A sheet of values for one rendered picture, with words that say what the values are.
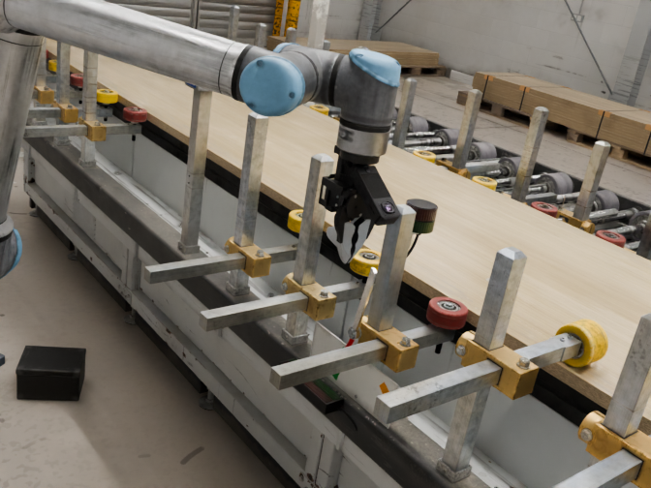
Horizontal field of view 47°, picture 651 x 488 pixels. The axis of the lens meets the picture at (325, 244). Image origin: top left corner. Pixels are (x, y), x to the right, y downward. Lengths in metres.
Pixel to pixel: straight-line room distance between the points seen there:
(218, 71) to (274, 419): 1.36
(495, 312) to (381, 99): 0.40
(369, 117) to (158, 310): 1.77
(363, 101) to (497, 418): 0.71
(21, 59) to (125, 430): 1.36
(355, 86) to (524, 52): 8.76
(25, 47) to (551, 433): 1.23
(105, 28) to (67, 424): 1.58
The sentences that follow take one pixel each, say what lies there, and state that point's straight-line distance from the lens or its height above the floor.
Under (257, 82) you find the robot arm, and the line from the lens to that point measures 1.15.
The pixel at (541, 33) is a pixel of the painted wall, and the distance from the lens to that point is 9.87.
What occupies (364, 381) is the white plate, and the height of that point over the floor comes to 0.76.
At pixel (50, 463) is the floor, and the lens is 2.43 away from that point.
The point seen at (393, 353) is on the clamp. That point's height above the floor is 0.86.
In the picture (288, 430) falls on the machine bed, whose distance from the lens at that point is 2.26.
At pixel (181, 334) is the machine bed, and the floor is 0.17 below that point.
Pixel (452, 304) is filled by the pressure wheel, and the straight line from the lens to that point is 1.53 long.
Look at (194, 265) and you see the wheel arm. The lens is 1.70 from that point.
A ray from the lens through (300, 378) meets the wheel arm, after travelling 1.30.
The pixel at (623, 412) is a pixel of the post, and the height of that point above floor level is 1.01.
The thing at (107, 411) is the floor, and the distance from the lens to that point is 2.62.
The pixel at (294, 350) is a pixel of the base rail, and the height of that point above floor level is 0.70.
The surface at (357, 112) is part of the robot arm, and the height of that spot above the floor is 1.29.
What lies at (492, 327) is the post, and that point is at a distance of 1.24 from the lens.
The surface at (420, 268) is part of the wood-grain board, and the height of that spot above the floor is 0.90.
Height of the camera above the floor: 1.55
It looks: 22 degrees down
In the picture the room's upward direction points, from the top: 9 degrees clockwise
